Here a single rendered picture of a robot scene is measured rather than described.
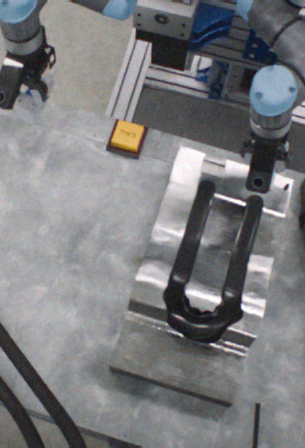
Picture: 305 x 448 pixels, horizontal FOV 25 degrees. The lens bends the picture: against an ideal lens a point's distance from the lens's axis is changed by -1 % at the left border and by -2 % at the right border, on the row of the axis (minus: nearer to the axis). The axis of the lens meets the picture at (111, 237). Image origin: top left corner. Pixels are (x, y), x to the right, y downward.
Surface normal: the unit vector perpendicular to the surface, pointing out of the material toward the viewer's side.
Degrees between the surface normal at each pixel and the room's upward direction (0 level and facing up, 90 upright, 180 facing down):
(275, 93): 12
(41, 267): 0
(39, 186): 0
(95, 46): 0
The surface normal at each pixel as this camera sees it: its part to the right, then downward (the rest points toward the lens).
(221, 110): 0.00, -0.34
